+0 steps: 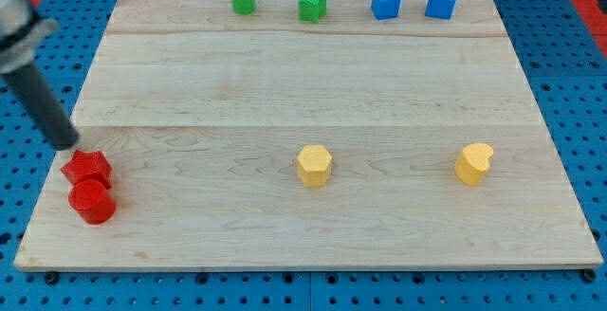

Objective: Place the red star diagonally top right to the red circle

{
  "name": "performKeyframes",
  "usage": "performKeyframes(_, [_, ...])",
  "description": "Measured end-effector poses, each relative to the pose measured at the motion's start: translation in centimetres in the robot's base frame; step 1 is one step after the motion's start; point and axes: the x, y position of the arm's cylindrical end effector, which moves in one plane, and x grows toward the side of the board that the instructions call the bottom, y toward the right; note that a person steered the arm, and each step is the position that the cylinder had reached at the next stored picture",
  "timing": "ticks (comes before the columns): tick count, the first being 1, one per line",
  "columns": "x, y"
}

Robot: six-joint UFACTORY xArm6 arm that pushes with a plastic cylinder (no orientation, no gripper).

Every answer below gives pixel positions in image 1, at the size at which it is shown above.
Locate blue pentagon block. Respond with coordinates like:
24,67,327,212
425,0,457,20

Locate green star block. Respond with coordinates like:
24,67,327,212
298,0,327,23

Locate yellow heart block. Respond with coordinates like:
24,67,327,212
453,143,494,187

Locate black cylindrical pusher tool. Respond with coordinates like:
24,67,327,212
1,62,79,151

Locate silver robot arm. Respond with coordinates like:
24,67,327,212
1,0,79,151

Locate light wooden board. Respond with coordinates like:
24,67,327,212
14,0,603,272

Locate yellow hexagon block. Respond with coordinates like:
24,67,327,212
296,145,333,188

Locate red cylinder block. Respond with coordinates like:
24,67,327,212
68,179,116,225

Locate red star block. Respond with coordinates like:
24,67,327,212
61,150,112,189

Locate blue cube block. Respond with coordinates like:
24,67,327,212
371,0,401,20

